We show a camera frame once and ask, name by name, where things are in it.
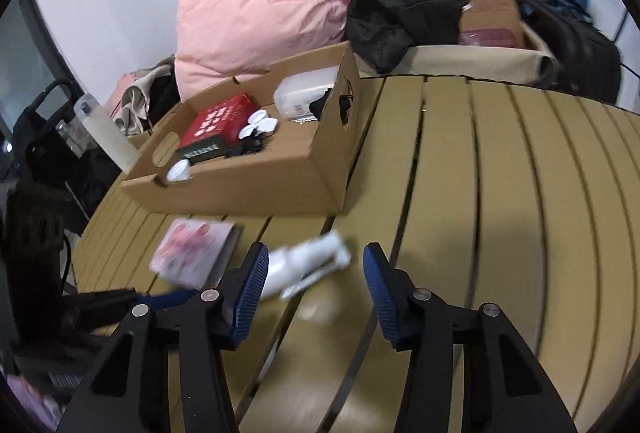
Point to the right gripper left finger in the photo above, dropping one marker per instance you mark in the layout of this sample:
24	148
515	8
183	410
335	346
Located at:
126	388

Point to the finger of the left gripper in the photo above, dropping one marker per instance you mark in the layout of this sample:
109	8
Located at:
170	302

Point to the pink floral notebook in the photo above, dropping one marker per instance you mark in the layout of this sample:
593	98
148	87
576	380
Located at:
195	253

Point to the white spray bottle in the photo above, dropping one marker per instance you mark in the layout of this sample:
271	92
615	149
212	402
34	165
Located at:
294	269

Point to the white round compact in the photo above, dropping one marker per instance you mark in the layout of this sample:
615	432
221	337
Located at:
179	172

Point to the red box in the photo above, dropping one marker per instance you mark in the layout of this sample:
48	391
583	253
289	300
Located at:
216	129

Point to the white round jar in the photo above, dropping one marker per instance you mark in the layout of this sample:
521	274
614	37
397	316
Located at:
257	116
267	126

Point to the translucent cotton swab box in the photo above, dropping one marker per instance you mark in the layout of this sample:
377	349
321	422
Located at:
295	93

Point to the purple sweater sleeve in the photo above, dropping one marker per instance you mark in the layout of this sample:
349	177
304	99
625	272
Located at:
40	407

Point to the black stroller cart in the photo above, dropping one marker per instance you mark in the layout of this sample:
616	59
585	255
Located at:
62	177

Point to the white thermos bottle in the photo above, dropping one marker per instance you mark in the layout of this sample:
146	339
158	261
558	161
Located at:
105	132

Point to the cardboard tray box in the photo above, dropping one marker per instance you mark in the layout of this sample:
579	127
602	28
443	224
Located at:
301	170

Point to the wooden slat folding table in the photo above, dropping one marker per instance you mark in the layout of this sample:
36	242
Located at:
482	192

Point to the beige clothes pile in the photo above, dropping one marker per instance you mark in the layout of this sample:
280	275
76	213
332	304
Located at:
143	97

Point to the pink puffy duvet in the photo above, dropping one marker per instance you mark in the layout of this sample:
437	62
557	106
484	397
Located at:
221	39

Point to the black suitcase bag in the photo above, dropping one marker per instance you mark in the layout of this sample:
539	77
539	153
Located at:
584	62

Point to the black jacket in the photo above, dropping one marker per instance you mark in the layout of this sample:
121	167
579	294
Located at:
382	31

